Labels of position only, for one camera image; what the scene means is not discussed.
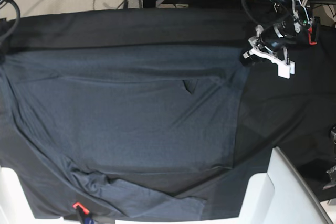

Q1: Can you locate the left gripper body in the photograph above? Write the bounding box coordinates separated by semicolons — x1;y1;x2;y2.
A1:
240;25;288;66

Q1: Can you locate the dark grey T-shirt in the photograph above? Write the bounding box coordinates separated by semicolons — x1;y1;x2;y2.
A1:
1;45;248;221

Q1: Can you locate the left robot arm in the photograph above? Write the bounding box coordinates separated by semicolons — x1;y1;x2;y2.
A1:
241;0;320;79

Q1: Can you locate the black red clamp right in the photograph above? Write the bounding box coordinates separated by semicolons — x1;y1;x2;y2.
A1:
308;16;321;45

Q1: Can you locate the black red clamp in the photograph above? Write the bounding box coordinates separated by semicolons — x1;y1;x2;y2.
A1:
72;202;95;224
308;16;321;45

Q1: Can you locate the black table cloth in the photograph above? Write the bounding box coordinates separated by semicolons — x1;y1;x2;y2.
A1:
1;9;335;220

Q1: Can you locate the white bin right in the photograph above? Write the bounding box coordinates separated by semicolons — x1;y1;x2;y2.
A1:
238;147;332;224

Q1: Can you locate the white bin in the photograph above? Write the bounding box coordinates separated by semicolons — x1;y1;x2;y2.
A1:
1;167;66;224
238;147;332;224

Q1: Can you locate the black red clamp front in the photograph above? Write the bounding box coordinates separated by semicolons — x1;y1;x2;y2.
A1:
72;202;95;224

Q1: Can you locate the white bin left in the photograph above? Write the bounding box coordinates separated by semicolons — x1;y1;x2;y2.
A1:
1;167;66;224

